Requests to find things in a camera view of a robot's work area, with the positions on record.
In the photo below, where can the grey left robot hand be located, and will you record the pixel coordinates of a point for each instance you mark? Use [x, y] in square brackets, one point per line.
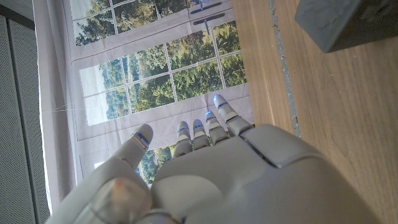
[248, 180]

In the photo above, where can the dark grey cube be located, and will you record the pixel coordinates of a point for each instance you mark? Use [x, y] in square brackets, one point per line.
[342, 21]

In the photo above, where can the printed window forest backdrop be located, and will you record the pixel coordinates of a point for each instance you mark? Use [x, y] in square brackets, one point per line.
[149, 77]

